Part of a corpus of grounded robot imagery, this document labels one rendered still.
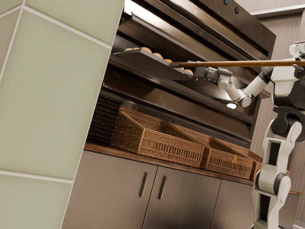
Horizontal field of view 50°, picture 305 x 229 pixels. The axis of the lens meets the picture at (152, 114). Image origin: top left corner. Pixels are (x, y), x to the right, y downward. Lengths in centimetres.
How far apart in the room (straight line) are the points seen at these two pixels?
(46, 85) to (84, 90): 4
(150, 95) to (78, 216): 114
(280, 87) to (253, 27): 136
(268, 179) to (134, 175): 83
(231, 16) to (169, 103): 106
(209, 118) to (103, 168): 151
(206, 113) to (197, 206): 102
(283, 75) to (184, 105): 89
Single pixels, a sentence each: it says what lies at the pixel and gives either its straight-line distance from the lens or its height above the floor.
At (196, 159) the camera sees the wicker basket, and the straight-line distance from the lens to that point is 221.
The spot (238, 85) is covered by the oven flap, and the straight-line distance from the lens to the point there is 314.
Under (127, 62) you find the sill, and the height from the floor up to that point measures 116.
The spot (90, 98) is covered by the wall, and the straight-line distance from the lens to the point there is 35.
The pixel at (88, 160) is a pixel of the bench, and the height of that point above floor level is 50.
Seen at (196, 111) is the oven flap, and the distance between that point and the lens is 282.
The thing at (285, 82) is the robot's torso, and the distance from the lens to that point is 217.
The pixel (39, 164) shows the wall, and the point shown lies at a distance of 34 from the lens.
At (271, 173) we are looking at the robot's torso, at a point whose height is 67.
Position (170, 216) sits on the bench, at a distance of 204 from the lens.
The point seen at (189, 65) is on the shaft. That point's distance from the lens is 206.
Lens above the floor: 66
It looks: 5 degrees up
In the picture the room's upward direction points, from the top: 15 degrees clockwise
